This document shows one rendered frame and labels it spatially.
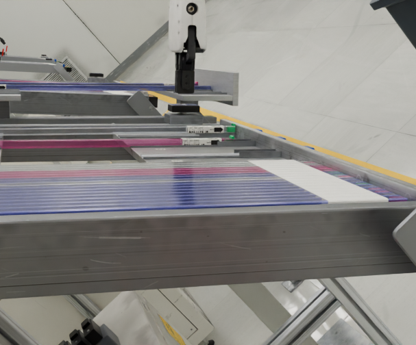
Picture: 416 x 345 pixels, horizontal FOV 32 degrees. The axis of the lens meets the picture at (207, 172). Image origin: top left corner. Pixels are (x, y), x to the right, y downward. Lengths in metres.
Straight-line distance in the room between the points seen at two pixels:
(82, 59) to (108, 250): 8.12
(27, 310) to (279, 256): 1.57
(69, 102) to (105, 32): 6.71
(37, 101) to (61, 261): 1.45
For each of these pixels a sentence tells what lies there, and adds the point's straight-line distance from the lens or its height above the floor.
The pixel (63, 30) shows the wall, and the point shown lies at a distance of 8.66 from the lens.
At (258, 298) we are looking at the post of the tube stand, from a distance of 1.68.
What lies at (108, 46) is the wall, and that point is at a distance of 8.71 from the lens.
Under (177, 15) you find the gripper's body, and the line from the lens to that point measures 1.25.
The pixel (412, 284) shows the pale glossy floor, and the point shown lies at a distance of 1.90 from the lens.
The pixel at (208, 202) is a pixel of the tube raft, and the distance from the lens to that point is 0.63.
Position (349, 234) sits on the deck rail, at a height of 0.76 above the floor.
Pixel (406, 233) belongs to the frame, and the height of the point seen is 0.75.
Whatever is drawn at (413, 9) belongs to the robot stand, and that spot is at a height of 0.65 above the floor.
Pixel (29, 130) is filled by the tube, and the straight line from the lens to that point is 1.15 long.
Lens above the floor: 1.06
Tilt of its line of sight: 17 degrees down
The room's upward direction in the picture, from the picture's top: 42 degrees counter-clockwise
